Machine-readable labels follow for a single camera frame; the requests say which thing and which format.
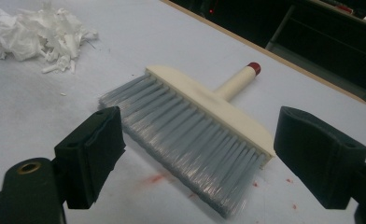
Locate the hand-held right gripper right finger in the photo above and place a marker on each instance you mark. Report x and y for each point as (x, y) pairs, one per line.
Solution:
(321, 155)

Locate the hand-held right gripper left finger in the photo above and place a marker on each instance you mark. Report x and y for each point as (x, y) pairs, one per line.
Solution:
(91, 155)

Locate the cream brush with grey bristles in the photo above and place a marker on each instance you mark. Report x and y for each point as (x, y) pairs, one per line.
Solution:
(203, 105)

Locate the pile of white paper scraps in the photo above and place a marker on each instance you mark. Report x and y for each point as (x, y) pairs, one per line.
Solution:
(25, 34)

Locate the white table cover sheet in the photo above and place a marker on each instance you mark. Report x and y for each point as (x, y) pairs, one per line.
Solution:
(187, 37)

